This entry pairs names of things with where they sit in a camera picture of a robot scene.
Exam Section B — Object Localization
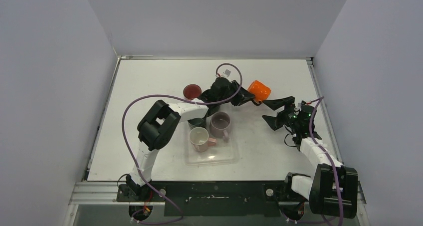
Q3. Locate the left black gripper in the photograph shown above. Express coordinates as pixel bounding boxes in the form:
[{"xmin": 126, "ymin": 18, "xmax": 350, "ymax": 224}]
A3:
[{"xmin": 217, "ymin": 81, "xmax": 255, "ymax": 107}]

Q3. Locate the orange mug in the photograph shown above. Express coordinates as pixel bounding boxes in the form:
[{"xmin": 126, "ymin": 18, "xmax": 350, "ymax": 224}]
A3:
[{"xmin": 247, "ymin": 80, "xmax": 271, "ymax": 104}]

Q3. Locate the lilac mug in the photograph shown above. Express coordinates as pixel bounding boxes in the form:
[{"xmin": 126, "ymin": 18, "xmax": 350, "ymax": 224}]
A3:
[{"xmin": 209, "ymin": 112, "xmax": 231, "ymax": 142}]

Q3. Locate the grey mug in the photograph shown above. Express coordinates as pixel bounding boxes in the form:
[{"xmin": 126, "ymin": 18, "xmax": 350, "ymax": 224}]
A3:
[{"xmin": 188, "ymin": 118, "xmax": 207, "ymax": 129}]

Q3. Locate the pink ghost pattern mug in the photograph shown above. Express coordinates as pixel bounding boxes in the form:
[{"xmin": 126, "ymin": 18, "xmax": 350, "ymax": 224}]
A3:
[{"xmin": 183, "ymin": 84, "xmax": 202, "ymax": 100}]

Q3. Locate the pale pink faceted mug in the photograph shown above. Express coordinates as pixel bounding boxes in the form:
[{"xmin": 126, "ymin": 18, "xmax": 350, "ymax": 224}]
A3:
[{"xmin": 189, "ymin": 127, "xmax": 217, "ymax": 152}]

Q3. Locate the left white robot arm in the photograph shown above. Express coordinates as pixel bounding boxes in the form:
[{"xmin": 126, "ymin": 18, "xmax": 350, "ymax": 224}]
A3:
[{"xmin": 126, "ymin": 76, "xmax": 255, "ymax": 202}]

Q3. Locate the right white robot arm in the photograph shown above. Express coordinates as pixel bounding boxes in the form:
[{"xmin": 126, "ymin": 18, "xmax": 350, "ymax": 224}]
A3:
[{"xmin": 262, "ymin": 96, "xmax": 358, "ymax": 224}]

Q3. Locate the clear plastic tray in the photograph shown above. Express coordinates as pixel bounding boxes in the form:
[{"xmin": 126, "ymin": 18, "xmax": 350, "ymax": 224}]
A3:
[{"xmin": 184, "ymin": 104, "xmax": 239, "ymax": 166}]

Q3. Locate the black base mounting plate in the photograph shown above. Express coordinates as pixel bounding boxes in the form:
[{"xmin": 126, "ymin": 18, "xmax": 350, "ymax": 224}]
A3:
[{"xmin": 116, "ymin": 181, "xmax": 306, "ymax": 217}]

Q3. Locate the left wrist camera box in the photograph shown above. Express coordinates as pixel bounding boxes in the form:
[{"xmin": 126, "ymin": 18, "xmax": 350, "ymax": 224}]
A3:
[{"xmin": 221, "ymin": 69, "xmax": 231, "ymax": 79}]

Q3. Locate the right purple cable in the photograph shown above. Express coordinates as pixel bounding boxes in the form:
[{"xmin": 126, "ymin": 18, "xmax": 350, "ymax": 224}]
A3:
[{"xmin": 305, "ymin": 96, "xmax": 345, "ymax": 226}]

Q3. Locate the purple cable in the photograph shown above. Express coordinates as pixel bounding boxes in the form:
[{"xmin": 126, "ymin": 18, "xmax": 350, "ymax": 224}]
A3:
[
  {"xmin": 121, "ymin": 63, "xmax": 243, "ymax": 225},
  {"xmin": 305, "ymin": 96, "xmax": 345, "ymax": 226}
]

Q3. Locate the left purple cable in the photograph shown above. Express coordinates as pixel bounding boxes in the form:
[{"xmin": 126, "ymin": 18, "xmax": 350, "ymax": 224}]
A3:
[{"xmin": 121, "ymin": 63, "xmax": 243, "ymax": 225}]

